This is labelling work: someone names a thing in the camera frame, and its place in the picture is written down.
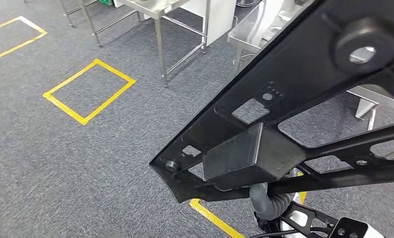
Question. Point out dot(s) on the stainless steel table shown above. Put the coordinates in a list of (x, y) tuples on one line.
[(160, 49), (91, 26)]

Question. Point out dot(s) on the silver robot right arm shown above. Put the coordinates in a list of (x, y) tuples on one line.
[(282, 205)]

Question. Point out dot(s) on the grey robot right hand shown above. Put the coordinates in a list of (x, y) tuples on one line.
[(259, 198)]

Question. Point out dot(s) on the yellow floor tape square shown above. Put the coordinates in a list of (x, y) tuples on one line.
[(213, 218)]

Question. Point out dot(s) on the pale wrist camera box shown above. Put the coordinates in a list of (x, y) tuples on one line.
[(347, 228)]

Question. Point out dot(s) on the stainless steel workbench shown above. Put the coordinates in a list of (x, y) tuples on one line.
[(246, 33)]

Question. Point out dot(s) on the black plastic plate frame part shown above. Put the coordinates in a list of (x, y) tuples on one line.
[(298, 65)]

